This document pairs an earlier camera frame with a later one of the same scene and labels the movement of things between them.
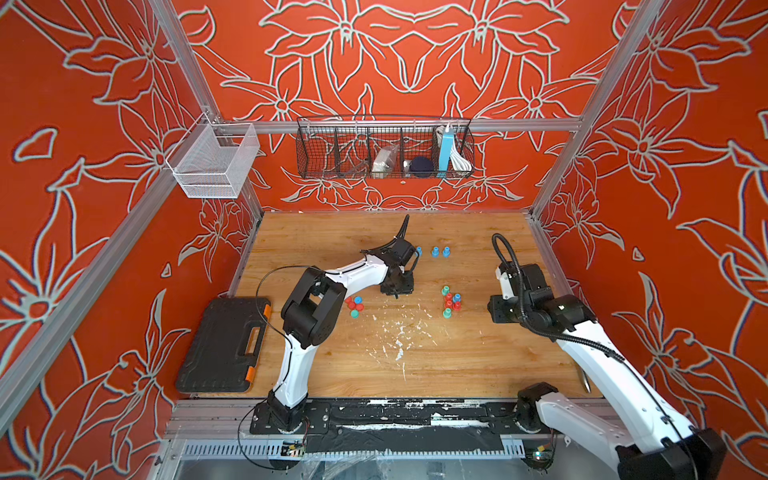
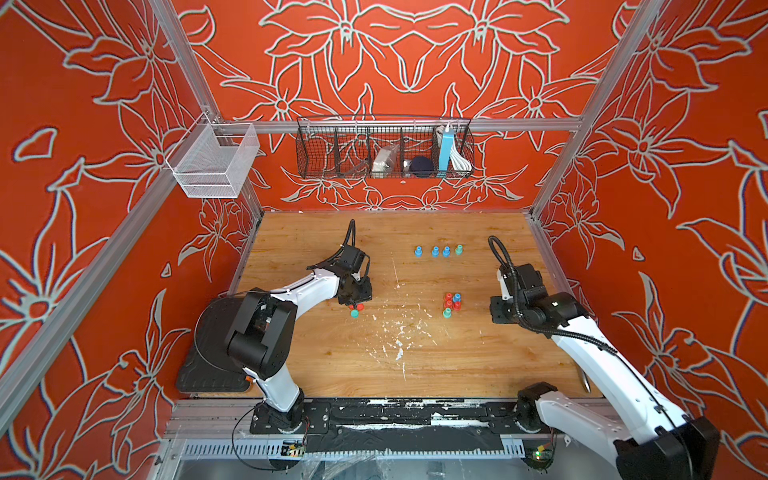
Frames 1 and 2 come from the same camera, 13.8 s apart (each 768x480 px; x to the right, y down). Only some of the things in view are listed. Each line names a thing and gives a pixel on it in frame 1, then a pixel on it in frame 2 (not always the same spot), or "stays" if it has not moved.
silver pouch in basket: [384, 161] stays
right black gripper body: [508, 310] stays
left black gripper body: [403, 285] -> [361, 291]
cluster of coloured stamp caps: [355, 305] stays
